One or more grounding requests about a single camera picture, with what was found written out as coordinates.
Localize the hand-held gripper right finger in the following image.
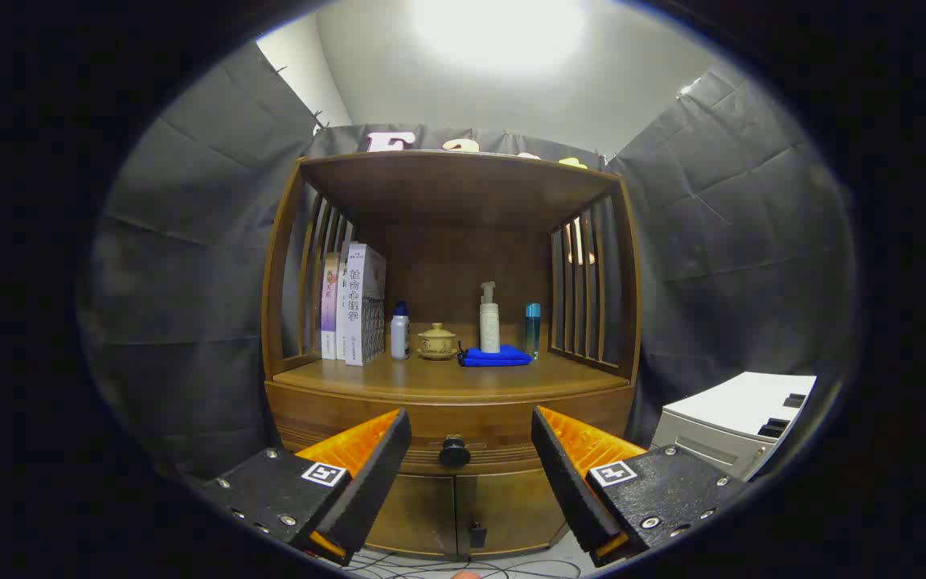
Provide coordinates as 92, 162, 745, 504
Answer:
531, 406, 749, 568

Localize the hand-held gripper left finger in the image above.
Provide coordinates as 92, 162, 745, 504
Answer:
202, 408, 413, 566

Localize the black round drawer knob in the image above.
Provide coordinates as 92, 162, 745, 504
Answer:
439, 435, 473, 470

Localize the brown wooden drawer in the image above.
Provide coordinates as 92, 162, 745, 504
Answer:
264, 380, 637, 477

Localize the wooden cabinet door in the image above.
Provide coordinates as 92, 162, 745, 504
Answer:
455, 470, 568, 556
367, 473, 457, 557

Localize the brown wooden countertop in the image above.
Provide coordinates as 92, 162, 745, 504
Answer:
270, 323, 633, 403

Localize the brown wooden cabinet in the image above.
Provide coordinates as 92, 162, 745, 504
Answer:
260, 150, 642, 561

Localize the blue folded cloth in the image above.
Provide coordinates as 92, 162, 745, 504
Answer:
457, 344, 534, 368

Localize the white bottle blue cap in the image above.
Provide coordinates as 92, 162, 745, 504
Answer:
390, 301, 412, 360

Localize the yellow lidded teacup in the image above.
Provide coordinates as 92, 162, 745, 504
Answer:
417, 322, 459, 361

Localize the thin white book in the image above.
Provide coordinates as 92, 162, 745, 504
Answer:
335, 254, 349, 361

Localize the white pump bottle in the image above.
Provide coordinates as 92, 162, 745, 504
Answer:
479, 281, 502, 354

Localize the purple book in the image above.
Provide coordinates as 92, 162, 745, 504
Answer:
321, 253, 341, 360

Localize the thick white patterned book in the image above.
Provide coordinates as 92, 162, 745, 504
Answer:
344, 244, 387, 367

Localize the tangle of black cables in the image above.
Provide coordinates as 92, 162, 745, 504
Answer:
342, 549, 584, 579

